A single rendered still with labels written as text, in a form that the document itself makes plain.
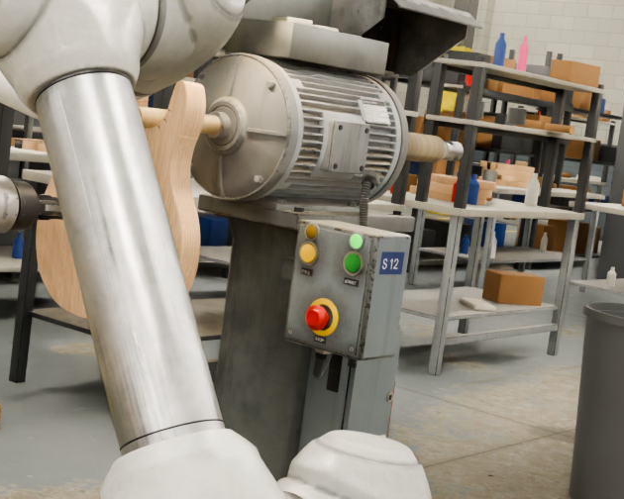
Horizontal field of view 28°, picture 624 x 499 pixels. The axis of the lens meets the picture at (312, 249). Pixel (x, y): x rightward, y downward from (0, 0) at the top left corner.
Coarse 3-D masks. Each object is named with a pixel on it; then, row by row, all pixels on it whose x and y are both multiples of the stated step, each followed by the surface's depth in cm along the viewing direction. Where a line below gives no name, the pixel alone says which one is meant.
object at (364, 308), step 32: (320, 224) 198; (352, 224) 204; (320, 256) 197; (384, 256) 193; (320, 288) 197; (352, 288) 193; (384, 288) 195; (288, 320) 201; (352, 320) 193; (384, 320) 196; (320, 352) 202; (352, 352) 193; (384, 352) 198
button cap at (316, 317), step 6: (312, 306) 195; (318, 306) 195; (306, 312) 196; (312, 312) 195; (318, 312) 194; (324, 312) 194; (306, 318) 196; (312, 318) 195; (318, 318) 194; (324, 318) 194; (312, 324) 195; (318, 324) 194; (324, 324) 194; (318, 330) 196
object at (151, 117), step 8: (144, 112) 194; (152, 112) 196; (160, 112) 198; (144, 120) 194; (152, 120) 196; (160, 120) 197; (208, 120) 206; (216, 120) 207; (208, 128) 206; (216, 128) 207
